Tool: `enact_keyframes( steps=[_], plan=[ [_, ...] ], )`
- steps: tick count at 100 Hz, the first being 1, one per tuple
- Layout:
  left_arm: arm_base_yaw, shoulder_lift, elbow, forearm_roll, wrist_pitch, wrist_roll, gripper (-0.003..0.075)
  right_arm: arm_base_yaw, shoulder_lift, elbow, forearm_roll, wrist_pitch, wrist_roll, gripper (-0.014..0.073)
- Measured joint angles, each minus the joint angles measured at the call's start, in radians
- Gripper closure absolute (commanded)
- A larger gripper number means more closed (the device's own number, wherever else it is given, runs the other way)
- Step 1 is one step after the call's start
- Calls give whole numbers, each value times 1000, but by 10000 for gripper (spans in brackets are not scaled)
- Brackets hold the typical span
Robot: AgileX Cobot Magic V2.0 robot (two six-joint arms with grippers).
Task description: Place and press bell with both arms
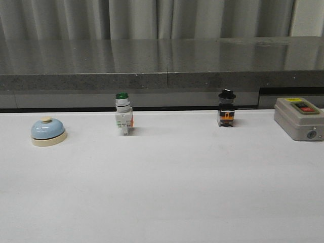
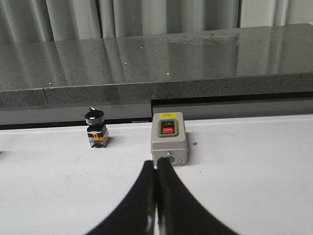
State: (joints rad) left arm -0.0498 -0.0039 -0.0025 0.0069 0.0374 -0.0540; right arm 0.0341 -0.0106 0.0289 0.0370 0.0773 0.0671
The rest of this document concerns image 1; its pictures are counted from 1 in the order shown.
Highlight grey stone counter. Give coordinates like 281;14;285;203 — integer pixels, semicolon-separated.
1;37;323;111

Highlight grey power switch box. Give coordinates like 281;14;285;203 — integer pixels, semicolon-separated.
274;97;323;141

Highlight green push button switch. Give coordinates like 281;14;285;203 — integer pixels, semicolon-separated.
115;92;134;135

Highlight black selector knob switch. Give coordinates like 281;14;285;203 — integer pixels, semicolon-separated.
217;89;236;127

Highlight grey curtain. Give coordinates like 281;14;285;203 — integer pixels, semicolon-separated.
1;1;295;40

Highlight blue and cream desk bell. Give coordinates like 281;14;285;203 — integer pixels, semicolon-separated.
31;116;67;147

